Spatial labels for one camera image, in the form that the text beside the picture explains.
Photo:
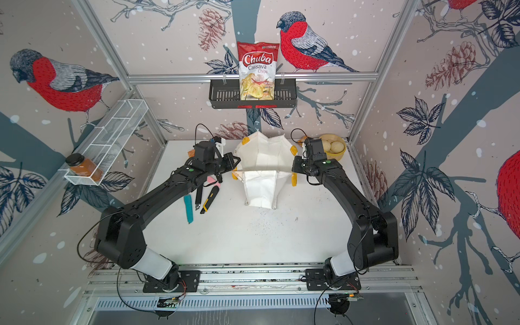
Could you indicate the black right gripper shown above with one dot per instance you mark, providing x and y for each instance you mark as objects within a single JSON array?
[{"x": 296, "y": 166}]

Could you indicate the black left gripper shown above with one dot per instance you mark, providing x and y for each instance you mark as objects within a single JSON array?
[{"x": 230, "y": 164}]

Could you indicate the white tote pouch yellow handles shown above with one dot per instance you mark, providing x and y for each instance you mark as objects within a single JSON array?
[{"x": 265, "y": 167}]

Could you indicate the large yellow black utility knife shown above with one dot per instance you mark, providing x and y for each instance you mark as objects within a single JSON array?
[{"x": 210, "y": 199}]

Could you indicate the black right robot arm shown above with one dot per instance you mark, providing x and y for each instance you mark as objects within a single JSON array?
[{"x": 373, "y": 239}]

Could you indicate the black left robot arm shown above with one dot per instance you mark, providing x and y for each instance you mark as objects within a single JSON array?
[{"x": 120, "y": 235}]

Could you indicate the pink art knife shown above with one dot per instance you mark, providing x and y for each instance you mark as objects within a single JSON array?
[{"x": 211, "y": 181}]

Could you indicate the orange sachet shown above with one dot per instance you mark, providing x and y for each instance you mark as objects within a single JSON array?
[{"x": 301, "y": 141}]

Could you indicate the white steamed bun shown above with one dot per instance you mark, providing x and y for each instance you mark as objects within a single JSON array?
[
  {"x": 337, "y": 147},
  {"x": 326, "y": 145}
]

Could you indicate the yellow bamboo steamer basket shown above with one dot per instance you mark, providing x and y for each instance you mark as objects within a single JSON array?
[{"x": 333, "y": 138}]

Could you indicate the Chuba cassava chips bag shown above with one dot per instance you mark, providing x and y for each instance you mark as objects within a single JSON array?
[{"x": 257, "y": 70}]

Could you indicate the orange sauce jar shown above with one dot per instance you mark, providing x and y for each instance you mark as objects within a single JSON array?
[{"x": 84, "y": 167}]

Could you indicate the black wire wall basket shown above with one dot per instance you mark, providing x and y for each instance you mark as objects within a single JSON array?
[{"x": 226, "y": 95}]

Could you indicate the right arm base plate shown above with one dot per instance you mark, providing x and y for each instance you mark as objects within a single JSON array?
[{"x": 318, "y": 279}]

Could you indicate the white wire wall shelf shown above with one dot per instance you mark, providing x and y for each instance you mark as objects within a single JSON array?
[{"x": 108, "y": 141}]

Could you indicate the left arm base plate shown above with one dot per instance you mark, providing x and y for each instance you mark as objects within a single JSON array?
[{"x": 175, "y": 282}]

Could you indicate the aluminium rail frame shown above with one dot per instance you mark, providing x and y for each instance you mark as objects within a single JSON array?
[{"x": 245, "y": 287}]

